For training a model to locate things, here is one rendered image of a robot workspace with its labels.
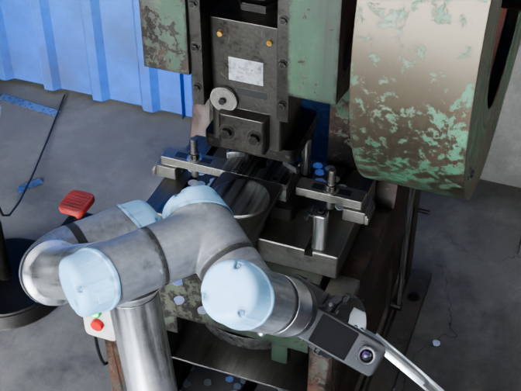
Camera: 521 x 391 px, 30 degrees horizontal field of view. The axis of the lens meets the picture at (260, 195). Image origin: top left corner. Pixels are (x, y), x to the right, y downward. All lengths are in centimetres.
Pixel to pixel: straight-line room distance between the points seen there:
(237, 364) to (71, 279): 125
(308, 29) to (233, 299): 76
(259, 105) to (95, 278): 89
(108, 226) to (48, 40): 227
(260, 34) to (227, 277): 82
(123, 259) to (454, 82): 54
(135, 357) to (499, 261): 171
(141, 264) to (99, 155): 239
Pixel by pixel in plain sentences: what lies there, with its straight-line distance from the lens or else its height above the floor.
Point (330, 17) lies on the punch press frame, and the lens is 171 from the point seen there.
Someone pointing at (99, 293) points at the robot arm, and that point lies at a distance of 111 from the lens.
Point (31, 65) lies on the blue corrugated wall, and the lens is 386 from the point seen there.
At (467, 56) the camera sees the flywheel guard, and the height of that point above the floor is 137.
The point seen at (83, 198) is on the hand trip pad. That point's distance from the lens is 209.
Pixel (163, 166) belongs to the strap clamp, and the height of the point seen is 74.
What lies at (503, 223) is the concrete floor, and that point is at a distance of 325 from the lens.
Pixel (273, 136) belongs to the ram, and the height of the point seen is 93.
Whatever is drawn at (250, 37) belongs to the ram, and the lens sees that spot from 185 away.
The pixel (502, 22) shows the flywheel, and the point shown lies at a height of 111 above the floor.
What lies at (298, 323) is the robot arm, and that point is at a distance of 119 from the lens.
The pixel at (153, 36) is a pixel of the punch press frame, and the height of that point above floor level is 113.
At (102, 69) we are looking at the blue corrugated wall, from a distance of 367.
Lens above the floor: 206
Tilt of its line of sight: 39 degrees down
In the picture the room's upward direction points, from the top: straight up
